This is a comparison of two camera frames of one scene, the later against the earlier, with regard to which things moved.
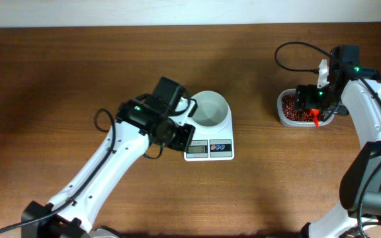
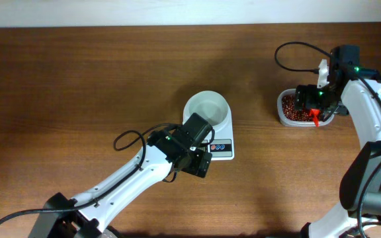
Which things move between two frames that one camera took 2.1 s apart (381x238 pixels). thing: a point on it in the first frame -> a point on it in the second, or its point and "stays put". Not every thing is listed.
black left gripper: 182,141 -> 195,168
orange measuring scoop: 315,113 stays put
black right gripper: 309,100 stays put
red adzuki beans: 291,112 stays put
